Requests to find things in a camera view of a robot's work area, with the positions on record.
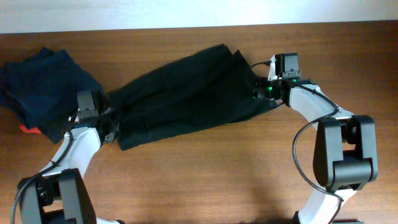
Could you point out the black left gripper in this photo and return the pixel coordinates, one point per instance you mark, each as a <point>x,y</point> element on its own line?
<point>111,111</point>

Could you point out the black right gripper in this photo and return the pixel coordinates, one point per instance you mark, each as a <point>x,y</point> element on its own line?
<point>260,89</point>

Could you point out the black shorts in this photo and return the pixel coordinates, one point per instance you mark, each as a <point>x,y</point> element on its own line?
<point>201,91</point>

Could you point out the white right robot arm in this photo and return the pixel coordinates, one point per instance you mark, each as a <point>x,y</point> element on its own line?
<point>345,153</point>

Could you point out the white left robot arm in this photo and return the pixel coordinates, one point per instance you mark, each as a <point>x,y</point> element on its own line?
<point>57,194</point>

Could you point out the folded black garment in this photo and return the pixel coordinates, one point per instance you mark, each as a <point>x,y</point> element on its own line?
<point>56,128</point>

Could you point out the folded red garment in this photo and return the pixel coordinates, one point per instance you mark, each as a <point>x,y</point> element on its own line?
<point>29,131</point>

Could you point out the folded navy blue garment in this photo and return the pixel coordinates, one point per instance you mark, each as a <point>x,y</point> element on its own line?
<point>43,87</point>

